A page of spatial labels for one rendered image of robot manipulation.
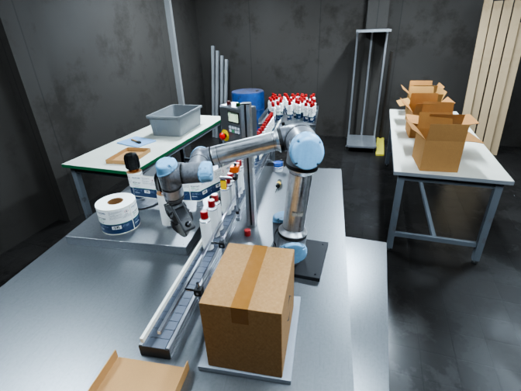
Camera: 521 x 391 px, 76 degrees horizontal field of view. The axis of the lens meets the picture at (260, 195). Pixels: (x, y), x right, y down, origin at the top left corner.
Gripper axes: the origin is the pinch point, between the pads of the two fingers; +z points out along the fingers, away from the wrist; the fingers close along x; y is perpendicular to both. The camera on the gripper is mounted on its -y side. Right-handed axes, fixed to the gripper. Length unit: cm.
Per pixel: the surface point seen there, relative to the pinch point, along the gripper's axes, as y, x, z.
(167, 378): -42, 29, 11
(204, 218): 8.2, -12.3, 4.0
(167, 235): 29.3, 1.2, 24.6
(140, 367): -32.5, 34.6, 12.5
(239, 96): 354, -244, 130
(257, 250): -31.7, -14.0, -10.1
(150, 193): 69, -5, 26
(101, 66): 346, -50, 35
